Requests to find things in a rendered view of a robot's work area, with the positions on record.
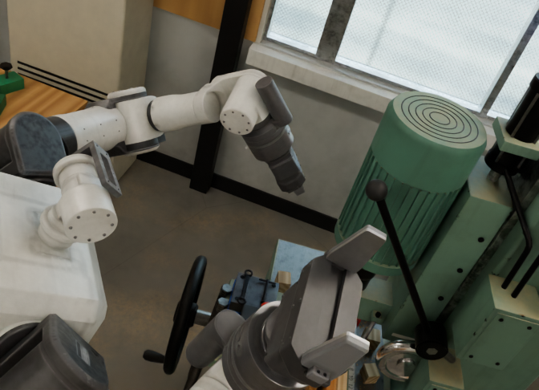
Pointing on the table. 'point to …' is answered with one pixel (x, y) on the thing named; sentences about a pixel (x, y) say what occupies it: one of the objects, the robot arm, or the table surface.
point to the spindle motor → (413, 173)
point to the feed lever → (438, 337)
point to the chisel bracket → (376, 299)
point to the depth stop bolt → (373, 322)
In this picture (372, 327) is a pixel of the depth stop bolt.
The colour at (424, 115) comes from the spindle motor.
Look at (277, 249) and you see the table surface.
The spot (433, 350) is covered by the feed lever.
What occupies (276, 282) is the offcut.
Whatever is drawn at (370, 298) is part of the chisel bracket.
